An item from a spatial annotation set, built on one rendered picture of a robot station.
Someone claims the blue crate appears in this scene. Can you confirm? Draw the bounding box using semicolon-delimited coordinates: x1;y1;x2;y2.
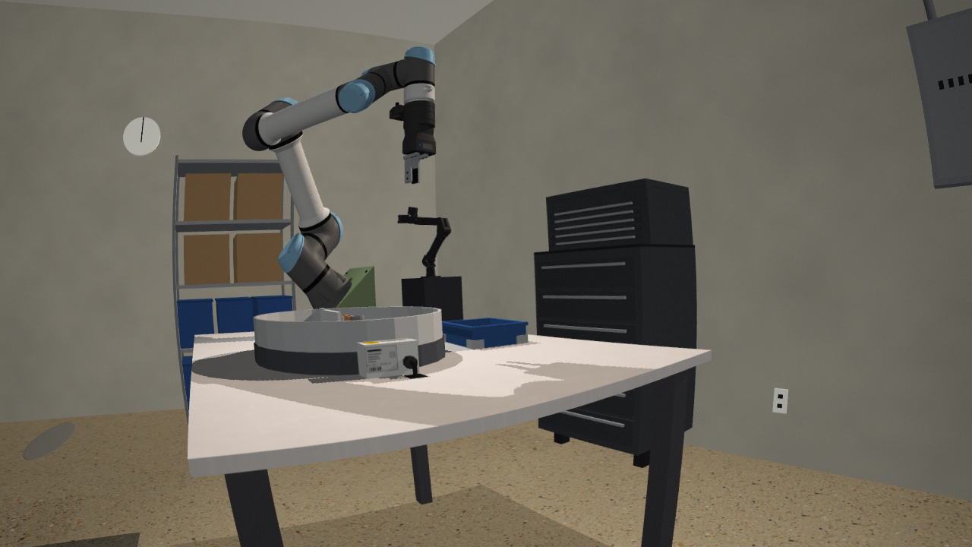
442;318;529;349

